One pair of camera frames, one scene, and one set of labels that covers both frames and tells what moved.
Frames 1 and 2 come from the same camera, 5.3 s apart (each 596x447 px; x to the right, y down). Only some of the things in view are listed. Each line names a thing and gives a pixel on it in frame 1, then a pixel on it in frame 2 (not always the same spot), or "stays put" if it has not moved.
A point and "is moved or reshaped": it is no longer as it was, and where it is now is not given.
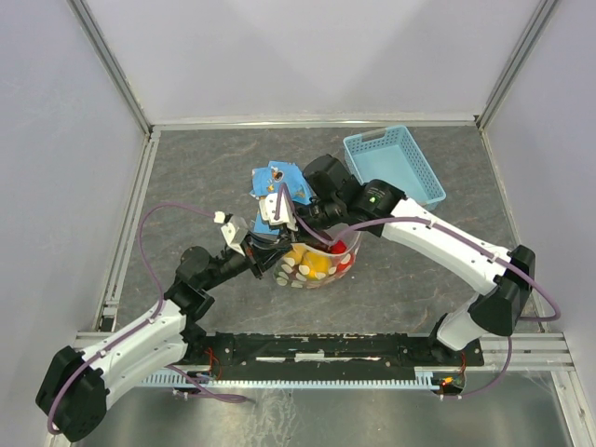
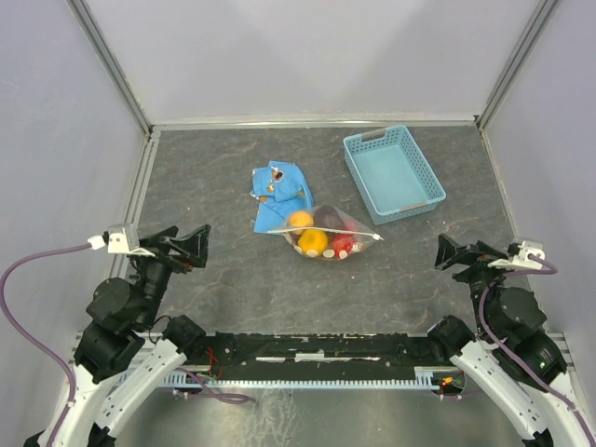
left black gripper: [262, 253] → [194, 245]
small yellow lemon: [297, 253] is moved or reshaped
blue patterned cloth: [268, 181] stays put
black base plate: [326, 353] stays put
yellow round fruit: [317, 264] → [313, 239]
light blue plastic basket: [392, 155] stays put
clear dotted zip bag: [319, 260] is moved or reshaped
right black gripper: [297, 209] → [449, 250]
